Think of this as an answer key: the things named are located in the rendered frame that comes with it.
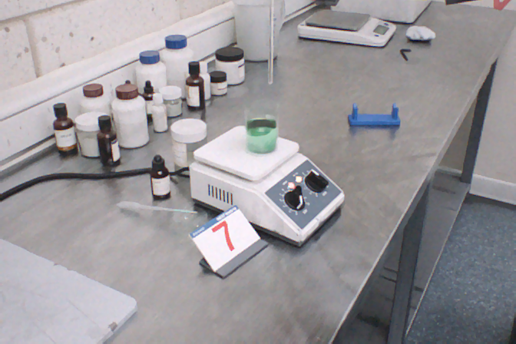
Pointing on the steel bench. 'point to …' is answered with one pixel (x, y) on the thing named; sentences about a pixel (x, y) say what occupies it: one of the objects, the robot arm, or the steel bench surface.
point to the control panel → (317, 202)
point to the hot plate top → (242, 167)
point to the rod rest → (374, 117)
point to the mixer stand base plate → (54, 302)
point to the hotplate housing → (255, 199)
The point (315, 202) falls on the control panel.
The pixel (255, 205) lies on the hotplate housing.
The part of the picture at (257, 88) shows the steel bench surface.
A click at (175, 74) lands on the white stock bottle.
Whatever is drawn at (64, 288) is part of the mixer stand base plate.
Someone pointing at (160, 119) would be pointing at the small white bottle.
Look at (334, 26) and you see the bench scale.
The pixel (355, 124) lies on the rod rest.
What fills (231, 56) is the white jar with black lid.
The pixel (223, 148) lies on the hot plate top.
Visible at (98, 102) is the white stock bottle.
